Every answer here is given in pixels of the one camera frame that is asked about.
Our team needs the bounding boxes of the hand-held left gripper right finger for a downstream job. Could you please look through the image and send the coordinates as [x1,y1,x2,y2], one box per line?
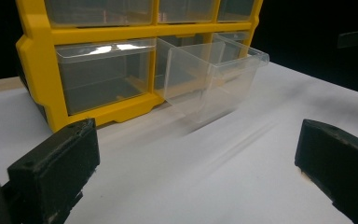
[294,119,358,224]

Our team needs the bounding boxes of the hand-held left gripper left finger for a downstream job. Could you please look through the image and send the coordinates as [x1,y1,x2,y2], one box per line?
[7,118,101,224]

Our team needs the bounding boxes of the yellow plastic drawer cabinet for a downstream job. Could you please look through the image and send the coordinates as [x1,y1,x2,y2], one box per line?
[15,0,265,133]

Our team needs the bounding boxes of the clear plastic drawer pulled out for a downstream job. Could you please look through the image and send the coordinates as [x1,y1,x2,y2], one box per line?
[162,32,270,124]

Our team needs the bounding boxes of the clear plastic drawer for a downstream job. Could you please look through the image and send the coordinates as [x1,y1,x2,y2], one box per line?
[55,37,158,116]
[216,0,256,23]
[158,0,216,24]
[44,0,154,29]

